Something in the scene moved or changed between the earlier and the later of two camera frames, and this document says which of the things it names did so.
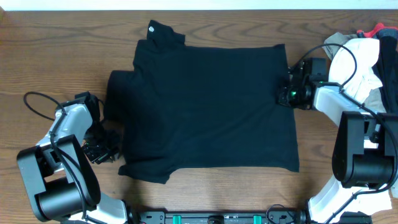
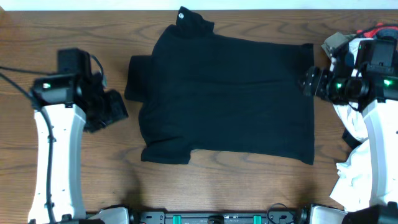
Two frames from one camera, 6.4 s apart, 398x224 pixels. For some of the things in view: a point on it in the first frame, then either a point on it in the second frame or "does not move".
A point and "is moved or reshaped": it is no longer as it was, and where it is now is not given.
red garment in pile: x=379 y=26 does not move
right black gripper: x=283 y=96 -> x=314 y=74
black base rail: x=219 y=217 does not move
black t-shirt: x=192 y=106 is moved or reshaped
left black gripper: x=101 y=150 -> x=109 y=112
